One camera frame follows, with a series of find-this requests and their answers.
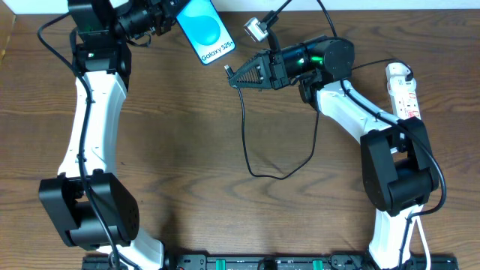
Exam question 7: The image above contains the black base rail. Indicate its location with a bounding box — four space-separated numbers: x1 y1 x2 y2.
80 253 460 270

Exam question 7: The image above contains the white power strip cord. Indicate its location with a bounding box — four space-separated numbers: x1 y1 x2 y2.
406 205 432 270

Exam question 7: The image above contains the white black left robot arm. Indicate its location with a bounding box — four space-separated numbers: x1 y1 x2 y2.
38 0 185 269

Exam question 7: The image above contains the white power strip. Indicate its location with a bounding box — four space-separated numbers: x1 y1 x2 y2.
391 92 421 119

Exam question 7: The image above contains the black USB charging cable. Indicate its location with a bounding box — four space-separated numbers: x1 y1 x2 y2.
223 58 415 181

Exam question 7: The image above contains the white wall charger adapter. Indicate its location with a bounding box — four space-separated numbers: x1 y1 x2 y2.
385 61 417 96

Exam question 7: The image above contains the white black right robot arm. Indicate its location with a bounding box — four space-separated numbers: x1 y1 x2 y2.
226 35 446 269

